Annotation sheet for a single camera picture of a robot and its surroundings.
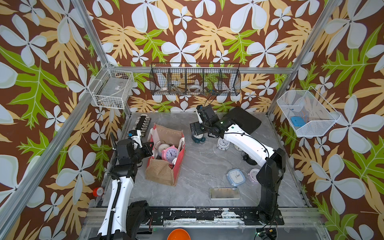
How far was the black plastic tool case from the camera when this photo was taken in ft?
3.63

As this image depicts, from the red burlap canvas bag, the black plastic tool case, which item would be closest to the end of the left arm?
the red burlap canvas bag

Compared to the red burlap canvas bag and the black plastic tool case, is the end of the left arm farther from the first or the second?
the black plastic tool case
